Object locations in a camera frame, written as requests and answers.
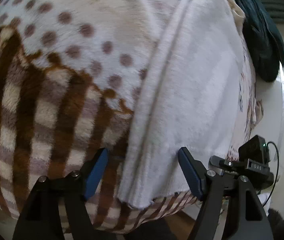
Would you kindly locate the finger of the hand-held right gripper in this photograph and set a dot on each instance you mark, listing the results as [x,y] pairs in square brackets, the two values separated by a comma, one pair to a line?
[222,163]

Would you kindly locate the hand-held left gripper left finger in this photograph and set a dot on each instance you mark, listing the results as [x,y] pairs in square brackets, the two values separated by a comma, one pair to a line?
[97,172]

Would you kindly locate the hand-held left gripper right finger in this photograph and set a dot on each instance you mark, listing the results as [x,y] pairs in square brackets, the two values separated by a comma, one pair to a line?
[190,175]

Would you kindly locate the white towel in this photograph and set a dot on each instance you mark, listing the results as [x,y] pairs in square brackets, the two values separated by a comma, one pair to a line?
[197,92]

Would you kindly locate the crumpled beige cloth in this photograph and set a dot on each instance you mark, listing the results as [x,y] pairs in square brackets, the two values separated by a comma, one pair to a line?
[259,111]

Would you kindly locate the white bed headboard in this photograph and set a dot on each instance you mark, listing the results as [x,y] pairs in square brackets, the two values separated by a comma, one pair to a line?
[276,110]

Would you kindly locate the person's dark fuzzy clothing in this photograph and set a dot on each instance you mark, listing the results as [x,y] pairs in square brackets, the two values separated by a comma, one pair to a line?
[281,225]

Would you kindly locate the teal plush quilt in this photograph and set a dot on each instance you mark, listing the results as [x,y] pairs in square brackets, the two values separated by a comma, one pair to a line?
[259,35]

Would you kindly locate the floral plaid-edged blanket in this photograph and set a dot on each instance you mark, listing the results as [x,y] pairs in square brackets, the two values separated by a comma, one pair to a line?
[57,55]

